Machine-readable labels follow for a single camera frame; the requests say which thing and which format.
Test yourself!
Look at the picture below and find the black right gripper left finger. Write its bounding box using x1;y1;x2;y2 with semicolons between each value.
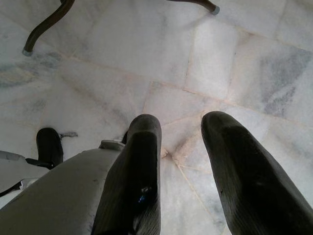
92;114;162;235

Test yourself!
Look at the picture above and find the dark curved wooden chair leg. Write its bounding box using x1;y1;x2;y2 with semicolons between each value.
166;0;220;16
22;0;75;57

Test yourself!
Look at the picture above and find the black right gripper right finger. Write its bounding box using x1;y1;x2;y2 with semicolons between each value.
201;111;313;235

